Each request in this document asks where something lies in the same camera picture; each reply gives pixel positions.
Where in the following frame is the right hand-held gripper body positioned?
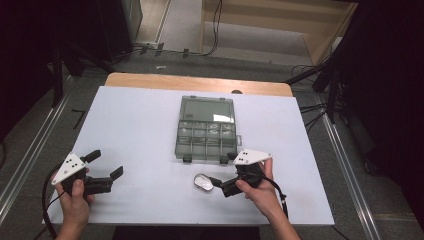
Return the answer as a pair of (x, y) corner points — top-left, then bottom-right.
(219, 149), (273, 198)

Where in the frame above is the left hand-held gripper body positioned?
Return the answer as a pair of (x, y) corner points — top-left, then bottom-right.
(51, 152), (114, 198)

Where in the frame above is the small oval metal tin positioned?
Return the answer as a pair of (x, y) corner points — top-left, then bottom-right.
(193, 173), (215, 193)

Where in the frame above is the transparent grey compartment box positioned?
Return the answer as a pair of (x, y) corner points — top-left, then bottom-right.
(174, 95), (243, 164)

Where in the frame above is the person's right hand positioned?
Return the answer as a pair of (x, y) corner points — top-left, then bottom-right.
(234, 157), (286, 221)

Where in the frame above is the person's left hand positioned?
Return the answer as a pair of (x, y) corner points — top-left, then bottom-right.
(54, 179), (95, 231)

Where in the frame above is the white table cover sheet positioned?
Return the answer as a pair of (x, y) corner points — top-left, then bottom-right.
(42, 85), (335, 226)

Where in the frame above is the black metal stand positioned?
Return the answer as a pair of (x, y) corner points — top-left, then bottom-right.
(49, 43), (118, 108)

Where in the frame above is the black tripod stand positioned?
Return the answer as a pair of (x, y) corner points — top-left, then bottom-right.
(284, 49), (344, 124)

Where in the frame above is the dark curtain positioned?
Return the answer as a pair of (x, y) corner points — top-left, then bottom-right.
(333, 0), (424, 231)
(0, 0), (101, 141)

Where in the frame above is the wooden shelf unit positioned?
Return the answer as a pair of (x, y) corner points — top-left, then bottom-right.
(201, 0), (359, 66)

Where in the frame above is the black cabinet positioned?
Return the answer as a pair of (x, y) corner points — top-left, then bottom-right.
(96, 0), (144, 63)

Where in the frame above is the metal floor rail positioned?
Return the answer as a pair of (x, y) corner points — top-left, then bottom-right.
(0, 76), (73, 224)
(314, 94), (383, 240)

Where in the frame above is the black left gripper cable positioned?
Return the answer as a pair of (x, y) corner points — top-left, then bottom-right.
(41, 164), (68, 239)

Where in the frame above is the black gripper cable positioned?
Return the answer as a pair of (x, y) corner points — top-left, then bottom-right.
(261, 174), (289, 219)
(41, 164), (68, 239)

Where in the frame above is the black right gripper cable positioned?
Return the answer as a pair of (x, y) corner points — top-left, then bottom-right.
(261, 174), (289, 219)

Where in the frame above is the black hanging cable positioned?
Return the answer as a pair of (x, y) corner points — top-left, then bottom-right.
(206, 0), (224, 57)

